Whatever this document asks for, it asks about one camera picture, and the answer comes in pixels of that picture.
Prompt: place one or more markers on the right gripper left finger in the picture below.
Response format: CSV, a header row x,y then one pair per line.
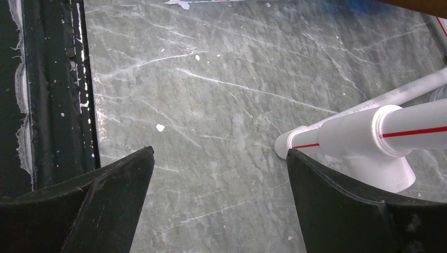
x,y
95,212

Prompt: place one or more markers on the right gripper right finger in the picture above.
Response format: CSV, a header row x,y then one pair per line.
x,y
338,213

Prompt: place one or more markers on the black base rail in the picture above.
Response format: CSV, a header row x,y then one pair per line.
x,y
48,124

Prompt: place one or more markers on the brown wooden wine rack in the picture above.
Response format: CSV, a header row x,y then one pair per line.
x,y
431,7

